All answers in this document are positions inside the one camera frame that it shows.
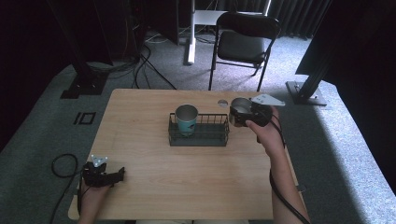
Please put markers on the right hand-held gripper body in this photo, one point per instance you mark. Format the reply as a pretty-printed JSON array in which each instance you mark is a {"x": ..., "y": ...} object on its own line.
[{"x": 261, "y": 114}]

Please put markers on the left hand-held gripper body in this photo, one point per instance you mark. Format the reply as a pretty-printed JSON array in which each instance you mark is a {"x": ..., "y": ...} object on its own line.
[{"x": 93, "y": 175}]

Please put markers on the brown metal cup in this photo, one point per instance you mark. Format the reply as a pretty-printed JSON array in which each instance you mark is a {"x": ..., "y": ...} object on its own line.
[{"x": 241, "y": 104}]

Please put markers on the teal metal cup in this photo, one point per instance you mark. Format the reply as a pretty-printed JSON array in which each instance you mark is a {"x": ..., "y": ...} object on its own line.
[{"x": 186, "y": 124}]

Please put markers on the person's right hand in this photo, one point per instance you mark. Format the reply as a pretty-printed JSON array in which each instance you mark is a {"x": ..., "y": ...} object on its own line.
[{"x": 266, "y": 137}]

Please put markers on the person's left hand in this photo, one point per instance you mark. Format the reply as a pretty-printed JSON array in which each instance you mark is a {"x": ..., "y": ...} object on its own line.
[{"x": 93, "y": 199}]

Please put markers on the round grey table grommet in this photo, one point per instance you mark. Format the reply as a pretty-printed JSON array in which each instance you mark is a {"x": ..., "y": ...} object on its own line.
[{"x": 222, "y": 103}]

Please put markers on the black stand with metal base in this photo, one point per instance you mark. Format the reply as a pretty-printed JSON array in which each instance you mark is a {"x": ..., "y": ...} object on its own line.
[{"x": 306, "y": 94}]

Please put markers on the black folding chair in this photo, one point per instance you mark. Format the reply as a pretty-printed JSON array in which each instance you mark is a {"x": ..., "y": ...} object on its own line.
[{"x": 241, "y": 46}]

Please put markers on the black stand with flat base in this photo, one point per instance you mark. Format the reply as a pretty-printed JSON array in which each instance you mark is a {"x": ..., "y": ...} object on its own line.
[{"x": 84, "y": 84}]

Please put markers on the black cabinet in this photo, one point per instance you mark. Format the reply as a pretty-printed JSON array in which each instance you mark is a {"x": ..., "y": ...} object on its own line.
[{"x": 165, "y": 21}]

